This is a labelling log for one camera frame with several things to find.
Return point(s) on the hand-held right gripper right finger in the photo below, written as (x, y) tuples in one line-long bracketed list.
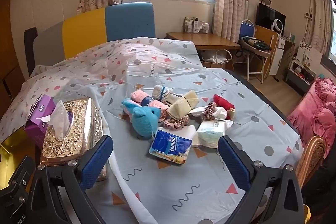
[(233, 161)]

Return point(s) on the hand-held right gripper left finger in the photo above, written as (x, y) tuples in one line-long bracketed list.
[(95, 161)]

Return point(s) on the white wet wipes packet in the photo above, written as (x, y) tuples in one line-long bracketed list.
[(212, 132)]

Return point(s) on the brown scrunchie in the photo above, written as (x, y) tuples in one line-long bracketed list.
[(208, 109)]

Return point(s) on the red sock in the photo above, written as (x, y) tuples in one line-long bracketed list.
[(221, 102)]

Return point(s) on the blue dolphin plush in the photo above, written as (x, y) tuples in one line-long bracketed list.
[(143, 121)]

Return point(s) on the blue tissue packet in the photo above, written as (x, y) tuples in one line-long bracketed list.
[(168, 145)]

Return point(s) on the pink scrunchie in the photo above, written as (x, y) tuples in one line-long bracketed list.
[(174, 123)]

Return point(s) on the pink towel roll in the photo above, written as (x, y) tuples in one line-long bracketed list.
[(136, 96)]

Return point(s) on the beige cloth bundle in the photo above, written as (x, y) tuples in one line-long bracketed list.
[(178, 108)]

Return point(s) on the white sock with blue stripe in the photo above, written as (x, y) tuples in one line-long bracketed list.
[(160, 92)]

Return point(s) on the ornate gold tissue box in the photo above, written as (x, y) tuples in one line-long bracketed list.
[(78, 119)]

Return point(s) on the white fluffy scrunchie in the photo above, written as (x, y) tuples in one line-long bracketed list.
[(220, 113)]

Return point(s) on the white tissue sheet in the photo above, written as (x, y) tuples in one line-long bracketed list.
[(59, 121)]

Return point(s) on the patterned tablecloth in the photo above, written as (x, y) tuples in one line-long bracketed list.
[(183, 182)]

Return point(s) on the white cloth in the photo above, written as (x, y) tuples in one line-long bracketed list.
[(197, 110)]

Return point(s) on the purple tissue box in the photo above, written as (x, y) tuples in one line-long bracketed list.
[(39, 108)]

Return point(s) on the wicker chair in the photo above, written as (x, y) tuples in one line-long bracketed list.
[(313, 153)]

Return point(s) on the dark cloth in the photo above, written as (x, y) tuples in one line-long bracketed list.
[(323, 187)]

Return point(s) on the pink bed cover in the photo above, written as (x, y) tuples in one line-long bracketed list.
[(315, 113)]

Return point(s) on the white folding stool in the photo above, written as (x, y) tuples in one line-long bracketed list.
[(256, 64)]

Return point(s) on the white tote bag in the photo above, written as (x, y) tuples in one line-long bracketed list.
[(216, 57)]

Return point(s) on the grey shelf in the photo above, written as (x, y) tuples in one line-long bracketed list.
[(299, 77)]

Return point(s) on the wooden cabinet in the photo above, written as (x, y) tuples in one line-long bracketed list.
[(284, 56)]

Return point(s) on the black bag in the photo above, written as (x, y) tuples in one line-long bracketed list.
[(256, 43)]

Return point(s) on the wooden desk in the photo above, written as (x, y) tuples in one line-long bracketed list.
[(204, 40)]

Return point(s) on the white cardboard box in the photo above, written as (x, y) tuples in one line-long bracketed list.
[(309, 54)]

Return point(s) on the grey yellow blue chair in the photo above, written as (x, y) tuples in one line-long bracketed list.
[(86, 29)]

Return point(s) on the blue folding chair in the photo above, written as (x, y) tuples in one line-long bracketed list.
[(246, 28)]

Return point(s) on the boxes on desk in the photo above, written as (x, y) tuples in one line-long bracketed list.
[(197, 26)]

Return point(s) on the white fan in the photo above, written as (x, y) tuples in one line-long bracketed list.
[(277, 26)]

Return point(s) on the black monitor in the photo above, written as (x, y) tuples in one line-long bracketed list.
[(267, 15)]

